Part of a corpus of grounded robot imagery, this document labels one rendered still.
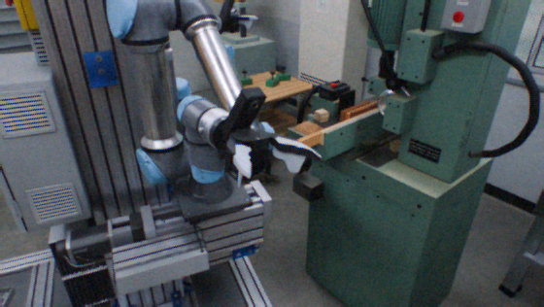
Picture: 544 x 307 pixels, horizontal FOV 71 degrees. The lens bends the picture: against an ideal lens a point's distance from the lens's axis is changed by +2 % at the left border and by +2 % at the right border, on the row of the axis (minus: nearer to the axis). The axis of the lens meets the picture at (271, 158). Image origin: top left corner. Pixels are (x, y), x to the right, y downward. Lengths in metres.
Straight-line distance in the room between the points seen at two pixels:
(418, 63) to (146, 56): 0.82
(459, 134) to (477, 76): 0.20
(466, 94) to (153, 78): 0.94
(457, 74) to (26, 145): 1.29
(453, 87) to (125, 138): 1.06
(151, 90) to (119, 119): 0.26
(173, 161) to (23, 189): 0.46
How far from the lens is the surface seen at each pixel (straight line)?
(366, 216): 1.62
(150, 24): 0.98
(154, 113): 1.05
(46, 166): 1.29
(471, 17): 1.26
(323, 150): 1.41
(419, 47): 1.31
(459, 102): 1.37
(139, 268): 1.20
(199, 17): 1.00
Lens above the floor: 1.55
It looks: 30 degrees down
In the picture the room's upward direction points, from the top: straight up
